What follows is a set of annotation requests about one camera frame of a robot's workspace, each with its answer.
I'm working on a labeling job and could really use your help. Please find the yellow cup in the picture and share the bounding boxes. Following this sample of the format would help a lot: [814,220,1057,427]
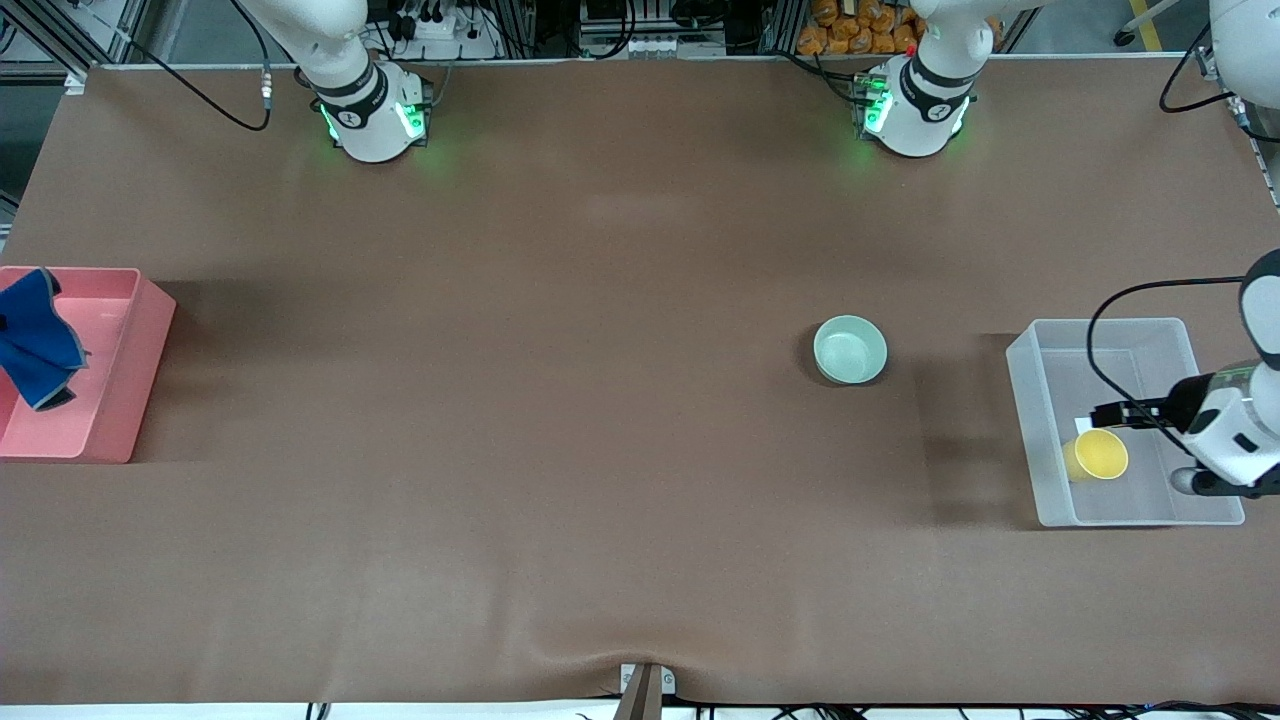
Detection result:
[1062,428,1130,483]

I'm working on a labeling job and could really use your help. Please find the pale green bowl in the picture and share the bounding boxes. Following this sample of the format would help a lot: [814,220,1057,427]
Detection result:
[812,315,889,386]

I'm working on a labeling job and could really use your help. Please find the blue cloth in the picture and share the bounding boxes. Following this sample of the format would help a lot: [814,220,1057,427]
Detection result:
[0,267,91,412]

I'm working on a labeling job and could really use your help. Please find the clear plastic bin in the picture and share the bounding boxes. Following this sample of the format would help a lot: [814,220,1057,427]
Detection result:
[1005,317,1247,528]

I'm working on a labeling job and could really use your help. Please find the orange packaged goods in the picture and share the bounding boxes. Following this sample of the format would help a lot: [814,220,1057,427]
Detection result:
[797,0,926,56]

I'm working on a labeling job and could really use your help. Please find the brown table mat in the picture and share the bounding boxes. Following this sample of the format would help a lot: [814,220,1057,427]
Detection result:
[0,55,1280,706]

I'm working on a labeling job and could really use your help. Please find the white power strip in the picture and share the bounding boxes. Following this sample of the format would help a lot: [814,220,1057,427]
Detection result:
[395,8,501,48]

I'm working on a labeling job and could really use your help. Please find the pink plastic bin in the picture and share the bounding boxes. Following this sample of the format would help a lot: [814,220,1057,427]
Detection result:
[0,266,178,465]

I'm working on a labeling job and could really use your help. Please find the metal table edge bracket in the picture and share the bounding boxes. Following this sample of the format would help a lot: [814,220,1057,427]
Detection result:
[618,662,677,720]

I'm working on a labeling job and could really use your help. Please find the aluminium frame rail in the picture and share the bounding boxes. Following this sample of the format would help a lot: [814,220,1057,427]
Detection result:
[0,0,151,96]

